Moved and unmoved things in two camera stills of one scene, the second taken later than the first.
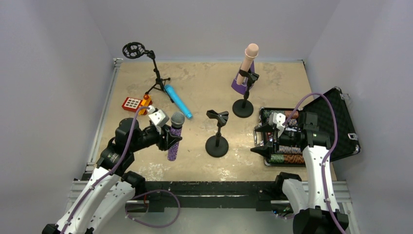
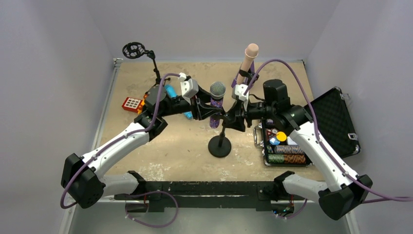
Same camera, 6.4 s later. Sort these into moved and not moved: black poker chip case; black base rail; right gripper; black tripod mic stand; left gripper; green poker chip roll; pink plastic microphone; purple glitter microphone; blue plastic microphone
Moved: right gripper; purple glitter microphone; left gripper
Not moved: black poker chip case; green poker chip roll; black base rail; pink plastic microphone; blue plastic microphone; black tripod mic stand
